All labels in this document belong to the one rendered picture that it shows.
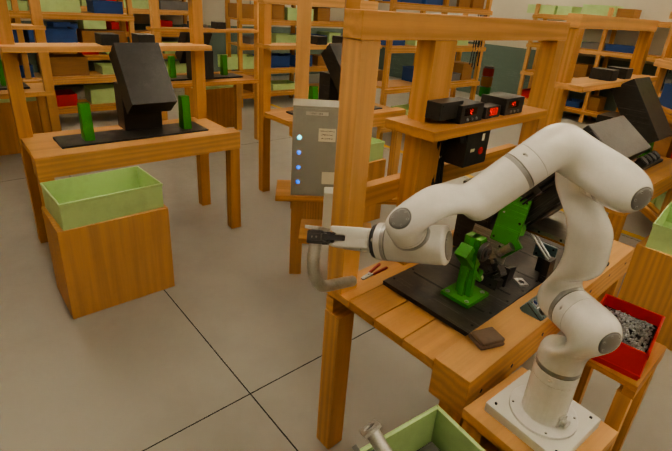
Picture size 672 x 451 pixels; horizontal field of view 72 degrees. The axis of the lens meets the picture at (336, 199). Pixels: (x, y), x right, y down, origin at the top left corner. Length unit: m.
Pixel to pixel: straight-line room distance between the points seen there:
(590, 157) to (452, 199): 0.31
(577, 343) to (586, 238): 0.27
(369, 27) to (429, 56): 0.37
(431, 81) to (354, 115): 0.40
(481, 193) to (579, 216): 0.31
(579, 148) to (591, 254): 0.29
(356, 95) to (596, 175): 0.81
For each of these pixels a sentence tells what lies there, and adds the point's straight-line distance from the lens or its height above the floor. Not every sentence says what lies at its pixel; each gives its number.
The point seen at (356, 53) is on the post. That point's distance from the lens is 1.58.
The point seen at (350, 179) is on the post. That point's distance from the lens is 1.66.
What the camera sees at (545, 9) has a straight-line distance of 11.36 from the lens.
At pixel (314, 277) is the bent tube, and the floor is 1.35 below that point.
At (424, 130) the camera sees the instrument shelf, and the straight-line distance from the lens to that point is 1.78.
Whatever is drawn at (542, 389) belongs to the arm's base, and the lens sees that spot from 1.50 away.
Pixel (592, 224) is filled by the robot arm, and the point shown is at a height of 1.52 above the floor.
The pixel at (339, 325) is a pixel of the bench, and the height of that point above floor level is 0.73.
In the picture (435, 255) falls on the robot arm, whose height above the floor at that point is 1.50.
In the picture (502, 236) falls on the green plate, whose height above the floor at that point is 1.10.
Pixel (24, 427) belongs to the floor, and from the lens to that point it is 2.87.
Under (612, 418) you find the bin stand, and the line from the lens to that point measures 2.14.
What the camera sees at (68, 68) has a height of 0.81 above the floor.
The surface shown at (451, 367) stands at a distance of 1.63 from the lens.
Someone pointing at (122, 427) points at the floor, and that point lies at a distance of 2.70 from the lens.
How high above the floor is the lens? 1.96
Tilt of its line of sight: 23 degrees down
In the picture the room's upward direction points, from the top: 4 degrees clockwise
